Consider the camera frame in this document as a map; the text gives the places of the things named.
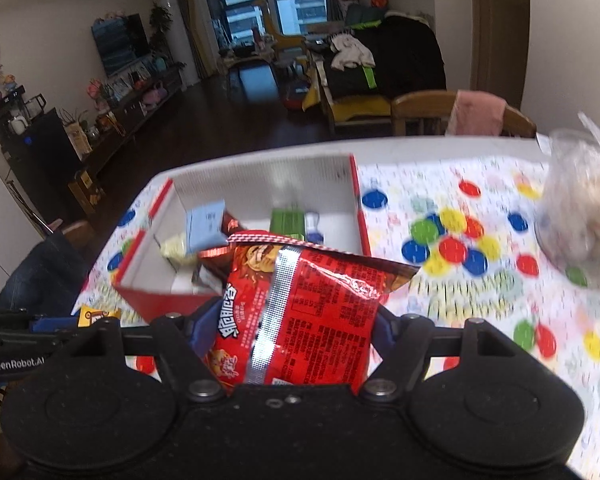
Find copper brown snack packet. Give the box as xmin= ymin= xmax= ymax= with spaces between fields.
xmin=197 ymin=211 xmax=245 ymax=285

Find cream white snack packet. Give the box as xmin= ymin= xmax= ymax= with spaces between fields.
xmin=160 ymin=232 xmax=198 ymax=266

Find red noodle snack bag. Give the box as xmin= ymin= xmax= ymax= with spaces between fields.
xmin=204 ymin=231 xmax=417 ymax=391

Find light blue snack packet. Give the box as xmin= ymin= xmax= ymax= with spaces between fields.
xmin=185 ymin=200 xmax=227 ymax=255

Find white blue milk packet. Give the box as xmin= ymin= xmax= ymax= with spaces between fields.
xmin=304 ymin=211 xmax=325 ymax=245

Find green foil snack packet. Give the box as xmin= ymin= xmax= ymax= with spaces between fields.
xmin=268 ymin=208 xmax=306 ymax=240

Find clear bag of snacks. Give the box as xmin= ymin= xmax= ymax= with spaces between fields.
xmin=534 ymin=112 xmax=600 ymax=270

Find dark blue jeans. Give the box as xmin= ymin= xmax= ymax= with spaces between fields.
xmin=0 ymin=233 xmax=90 ymax=318

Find wooden chair with jeans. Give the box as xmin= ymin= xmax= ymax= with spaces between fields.
xmin=60 ymin=220 xmax=95 ymax=250

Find red cardboard box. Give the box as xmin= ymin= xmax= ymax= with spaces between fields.
xmin=112 ymin=154 xmax=370 ymax=322

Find black side cabinet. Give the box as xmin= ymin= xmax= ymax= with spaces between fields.
xmin=0 ymin=84 xmax=86 ymax=223

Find dark tv console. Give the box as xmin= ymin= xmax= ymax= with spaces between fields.
xmin=81 ymin=67 xmax=183 ymax=174

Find wooden chair far side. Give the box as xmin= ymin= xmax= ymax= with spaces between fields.
xmin=391 ymin=90 xmax=536 ymax=139

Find yellow wooden armchair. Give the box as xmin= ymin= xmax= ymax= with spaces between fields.
xmin=301 ymin=56 xmax=391 ymax=136

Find pink cloth on chair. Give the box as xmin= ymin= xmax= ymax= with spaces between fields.
xmin=445 ymin=90 xmax=507 ymax=136

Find black clothes pile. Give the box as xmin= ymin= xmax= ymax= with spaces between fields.
xmin=324 ymin=15 xmax=446 ymax=100

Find white air conditioner tower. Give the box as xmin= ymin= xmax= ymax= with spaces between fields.
xmin=159 ymin=0 xmax=199 ymax=88

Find white garment on pile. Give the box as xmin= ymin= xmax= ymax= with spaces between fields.
xmin=330 ymin=34 xmax=375 ymax=72

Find television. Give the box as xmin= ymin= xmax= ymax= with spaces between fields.
xmin=91 ymin=14 xmax=150 ymax=77

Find wooden door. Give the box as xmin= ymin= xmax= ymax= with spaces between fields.
xmin=470 ymin=0 xmax=530 ymax=108

